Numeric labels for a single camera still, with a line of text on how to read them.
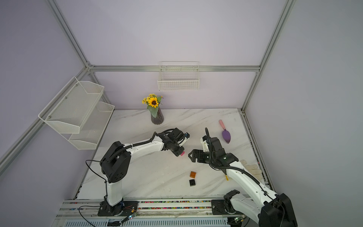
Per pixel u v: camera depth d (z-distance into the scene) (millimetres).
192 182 801
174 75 936
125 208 732
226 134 1033
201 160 702
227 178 839
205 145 746
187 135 835
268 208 398
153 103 928
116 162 492
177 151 818
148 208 751
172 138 706
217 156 614
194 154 719
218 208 730
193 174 839
